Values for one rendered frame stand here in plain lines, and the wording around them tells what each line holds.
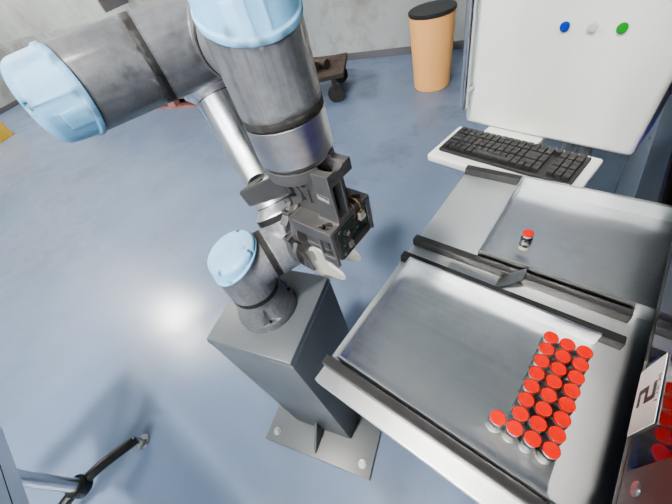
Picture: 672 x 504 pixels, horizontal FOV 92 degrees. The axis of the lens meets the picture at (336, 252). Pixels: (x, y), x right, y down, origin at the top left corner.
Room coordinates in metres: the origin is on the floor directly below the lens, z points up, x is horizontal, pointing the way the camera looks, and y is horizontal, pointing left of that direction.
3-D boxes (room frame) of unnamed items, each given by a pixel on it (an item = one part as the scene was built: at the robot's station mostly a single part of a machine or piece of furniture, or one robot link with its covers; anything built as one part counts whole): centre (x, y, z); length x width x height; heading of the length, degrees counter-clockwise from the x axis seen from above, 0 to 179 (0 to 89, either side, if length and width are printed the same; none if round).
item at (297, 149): (0.30, 0.00, 1.32); 0.08 x 0.08 x 0.05
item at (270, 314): (0.51, 0.21, 0.84); 0.15 x 0.15 x 0.10
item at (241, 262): (0.51, 0.20, 0.96); 0.13 x 0.12 x 0.14; 107
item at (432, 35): (3.07, -1.40, 0.31); 0.39 x 0.39 x 0.63
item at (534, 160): (0.77, -0.60, 0.82); 0.40 x 0.14 x 0.02; 31
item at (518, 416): (0.13, -0.22, 0.91); 0.18 x 0.02 x 0.05; 129
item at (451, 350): (0.21, -0.15, 0.90); 0.34 x 0.26 x 0.04; 39
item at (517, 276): (0.34, -0.27, 0.91); 0.14 x 0.03 x 0.06; 40
